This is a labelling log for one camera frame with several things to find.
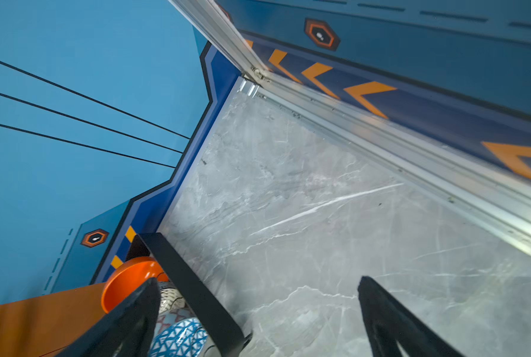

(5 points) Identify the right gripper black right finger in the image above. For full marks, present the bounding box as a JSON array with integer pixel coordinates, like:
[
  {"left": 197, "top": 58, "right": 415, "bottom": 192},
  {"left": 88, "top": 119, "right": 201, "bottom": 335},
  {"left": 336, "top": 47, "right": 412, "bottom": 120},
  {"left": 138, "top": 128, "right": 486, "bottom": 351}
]
[{"left": 358, "top": 276, "right": 462, "bottom": 356}]

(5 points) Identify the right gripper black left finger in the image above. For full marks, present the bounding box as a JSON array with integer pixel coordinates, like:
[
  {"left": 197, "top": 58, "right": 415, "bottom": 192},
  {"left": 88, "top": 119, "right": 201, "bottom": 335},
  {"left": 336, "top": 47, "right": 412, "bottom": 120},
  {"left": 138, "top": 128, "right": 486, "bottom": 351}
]
[{"left": 59, "top": 278, "right": 161, "bottom": 356}]

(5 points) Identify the white lattice patterned bowl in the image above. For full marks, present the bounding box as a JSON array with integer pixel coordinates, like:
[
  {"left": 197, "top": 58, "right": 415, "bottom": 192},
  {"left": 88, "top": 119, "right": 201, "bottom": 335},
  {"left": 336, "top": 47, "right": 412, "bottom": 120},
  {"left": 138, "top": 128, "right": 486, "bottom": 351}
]
[{"left": 158, "top": 287, "right": 186, "bottom": 315}]

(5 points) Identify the orange plastic bowl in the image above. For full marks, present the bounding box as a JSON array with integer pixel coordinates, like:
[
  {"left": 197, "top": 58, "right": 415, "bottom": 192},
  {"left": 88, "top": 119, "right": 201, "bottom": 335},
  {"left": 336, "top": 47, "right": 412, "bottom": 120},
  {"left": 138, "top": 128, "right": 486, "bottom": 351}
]
[{"left": 101, "top": 257, "right": 170, "bottom": 313}]

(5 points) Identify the red patterned ceramic bowl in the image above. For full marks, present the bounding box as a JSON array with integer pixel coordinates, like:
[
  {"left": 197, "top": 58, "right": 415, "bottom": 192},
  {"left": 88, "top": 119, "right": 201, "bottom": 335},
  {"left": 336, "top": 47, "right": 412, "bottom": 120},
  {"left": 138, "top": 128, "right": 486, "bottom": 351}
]
[{"left": 155, "top": 308, "right": 195, "bottom": 336}]

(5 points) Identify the dark blue patterned bowl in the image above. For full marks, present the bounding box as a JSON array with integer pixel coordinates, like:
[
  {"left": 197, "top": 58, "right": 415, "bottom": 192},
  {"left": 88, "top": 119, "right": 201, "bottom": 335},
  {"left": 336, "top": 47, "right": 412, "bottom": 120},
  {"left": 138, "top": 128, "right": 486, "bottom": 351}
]
[{"left": 147, "top": 318, "right": 208, "bottom": 357}]

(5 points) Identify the black wire dish rack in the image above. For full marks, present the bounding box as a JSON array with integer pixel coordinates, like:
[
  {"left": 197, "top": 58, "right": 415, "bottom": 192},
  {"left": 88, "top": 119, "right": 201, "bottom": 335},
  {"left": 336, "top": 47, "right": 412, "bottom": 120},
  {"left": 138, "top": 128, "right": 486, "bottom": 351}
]
[{"left": 135, "top": 233, "right": 252, "bottom": 356}]

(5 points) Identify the aluminium corner post right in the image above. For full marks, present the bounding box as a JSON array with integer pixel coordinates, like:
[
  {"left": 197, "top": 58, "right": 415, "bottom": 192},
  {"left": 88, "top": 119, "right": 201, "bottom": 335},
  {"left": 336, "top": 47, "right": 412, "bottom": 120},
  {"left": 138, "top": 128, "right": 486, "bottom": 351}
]
[{"left": 166, "top": 0, "right": 271, "bottom": 83}]

